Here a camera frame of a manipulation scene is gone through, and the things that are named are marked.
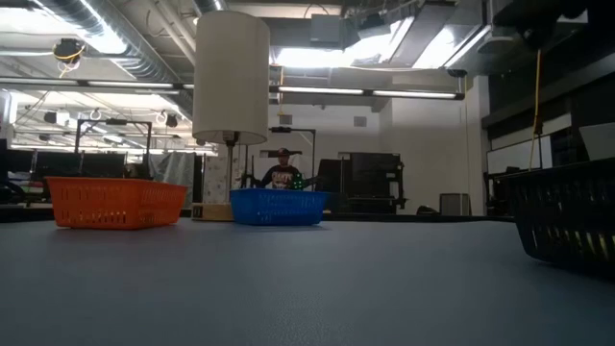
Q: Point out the whiteboard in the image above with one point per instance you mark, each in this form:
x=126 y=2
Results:
x=519 y=154

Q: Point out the person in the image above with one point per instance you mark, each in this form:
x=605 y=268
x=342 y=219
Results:
x=281 y=177
x=137 y=170

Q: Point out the white cylindrical lamp shade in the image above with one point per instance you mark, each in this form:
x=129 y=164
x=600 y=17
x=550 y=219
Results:
x=230 y=77

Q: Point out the blue plastic basket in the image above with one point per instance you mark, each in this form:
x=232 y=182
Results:
x=276 y=206

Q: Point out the black plastic basket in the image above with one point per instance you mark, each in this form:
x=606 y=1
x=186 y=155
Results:
x=567 y=216

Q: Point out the black metal rig frame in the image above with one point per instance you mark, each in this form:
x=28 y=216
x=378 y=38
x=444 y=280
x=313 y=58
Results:
x=113 y=122

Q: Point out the grey ceiling unit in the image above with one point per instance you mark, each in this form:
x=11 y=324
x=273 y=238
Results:
x=326 y=30

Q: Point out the fluorescent light fixture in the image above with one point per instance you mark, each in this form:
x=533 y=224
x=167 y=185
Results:
x=365 y=92
x=120 y=84

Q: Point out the grey fabric cover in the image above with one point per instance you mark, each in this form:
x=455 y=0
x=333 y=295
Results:
x=175 y=173

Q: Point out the grey waste bin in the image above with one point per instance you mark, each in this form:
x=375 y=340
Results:
x=455 y=204

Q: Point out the black equipment rack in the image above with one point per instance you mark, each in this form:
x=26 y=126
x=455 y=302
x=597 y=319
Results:
x=375 y=178

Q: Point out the orange plastic basket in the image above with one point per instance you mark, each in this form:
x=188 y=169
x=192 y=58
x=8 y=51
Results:
x=115 y=202

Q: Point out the white wall panel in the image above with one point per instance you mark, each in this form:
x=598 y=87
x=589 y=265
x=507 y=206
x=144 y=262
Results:
x=598 y=139

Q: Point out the black partition wall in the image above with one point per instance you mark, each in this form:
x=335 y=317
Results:
x=57 y=163

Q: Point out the metal lamp pole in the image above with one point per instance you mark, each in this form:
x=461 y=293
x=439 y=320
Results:
x=230 y=168

